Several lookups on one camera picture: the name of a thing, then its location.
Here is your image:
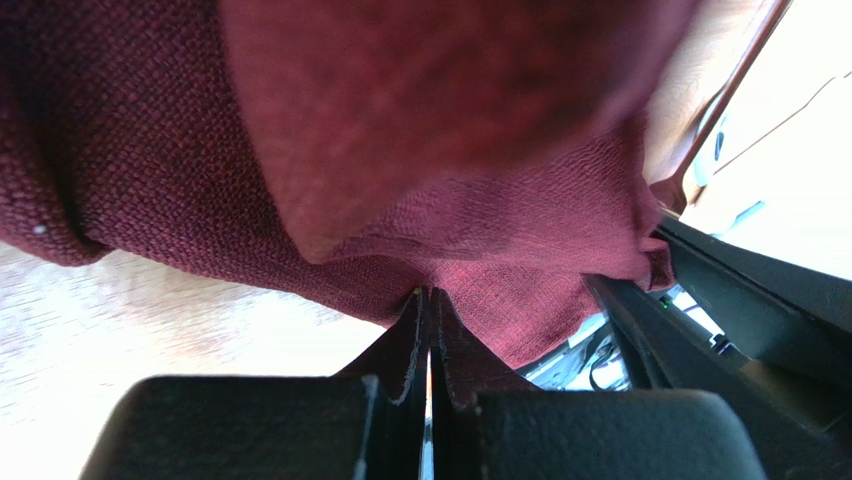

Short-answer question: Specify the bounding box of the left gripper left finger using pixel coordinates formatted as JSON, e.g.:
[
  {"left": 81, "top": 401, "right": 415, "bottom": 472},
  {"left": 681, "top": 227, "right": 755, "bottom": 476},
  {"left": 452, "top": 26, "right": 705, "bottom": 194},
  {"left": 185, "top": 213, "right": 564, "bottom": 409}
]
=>
[{"left": 82, "top": 289, "right": 429, "bottom": 479}]

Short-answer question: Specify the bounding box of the dark red cloth napkin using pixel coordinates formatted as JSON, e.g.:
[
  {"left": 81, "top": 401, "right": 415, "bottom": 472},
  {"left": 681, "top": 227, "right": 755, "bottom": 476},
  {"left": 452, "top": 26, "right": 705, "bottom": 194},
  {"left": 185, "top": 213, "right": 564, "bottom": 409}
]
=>
[{"left": 1, "top": 1, "right": 699, "bottom": 368}]

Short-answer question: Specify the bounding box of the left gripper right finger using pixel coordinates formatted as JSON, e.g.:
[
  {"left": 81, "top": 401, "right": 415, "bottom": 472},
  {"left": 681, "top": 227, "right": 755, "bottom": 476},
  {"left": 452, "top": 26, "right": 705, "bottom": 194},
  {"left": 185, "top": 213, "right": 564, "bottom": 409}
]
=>
[{"left": 430, "top": 289, "right": 765, "bottom": 479}]

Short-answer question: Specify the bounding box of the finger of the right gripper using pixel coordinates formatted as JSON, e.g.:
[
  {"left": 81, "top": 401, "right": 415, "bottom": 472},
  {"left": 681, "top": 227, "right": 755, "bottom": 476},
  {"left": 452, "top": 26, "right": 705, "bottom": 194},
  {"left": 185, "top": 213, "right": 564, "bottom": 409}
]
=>
[
  {"left": 655, "top": 217, "right": 851, "bottom": 353},
  {"left": 585, "top": 275, "right": 851, "bottom": 479}
]

